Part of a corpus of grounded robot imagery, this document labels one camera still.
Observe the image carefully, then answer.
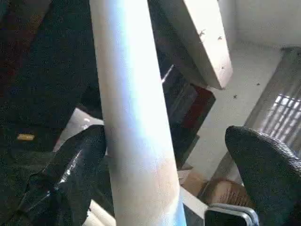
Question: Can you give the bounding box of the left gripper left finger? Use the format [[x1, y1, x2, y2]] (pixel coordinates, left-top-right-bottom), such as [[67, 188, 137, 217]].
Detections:
[[19, 125, 108, 226]]

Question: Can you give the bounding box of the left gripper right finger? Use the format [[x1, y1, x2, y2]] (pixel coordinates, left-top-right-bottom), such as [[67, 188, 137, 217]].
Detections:
[[225, 125, 301, 226]]

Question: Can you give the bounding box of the white plastic table leg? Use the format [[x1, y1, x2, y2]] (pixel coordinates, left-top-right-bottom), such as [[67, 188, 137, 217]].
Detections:
[[87, 200, 116, 226], [89, 0, 187, 226]]

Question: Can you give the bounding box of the black work mat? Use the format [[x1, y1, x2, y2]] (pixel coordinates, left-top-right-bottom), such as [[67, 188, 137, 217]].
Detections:
[[0, 141, 62, 226]]

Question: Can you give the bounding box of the brown cardboard box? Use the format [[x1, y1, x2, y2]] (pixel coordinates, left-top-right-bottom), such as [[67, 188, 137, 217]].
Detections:
[[181, 169, 252, 209]]

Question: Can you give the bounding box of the striped curtain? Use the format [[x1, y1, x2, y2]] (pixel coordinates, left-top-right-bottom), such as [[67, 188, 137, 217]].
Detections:
[[249, 47, 301, 158]]

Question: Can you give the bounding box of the white shelf board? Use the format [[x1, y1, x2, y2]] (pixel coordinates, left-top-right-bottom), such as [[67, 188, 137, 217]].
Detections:
[[155, 0, 233, 90]]

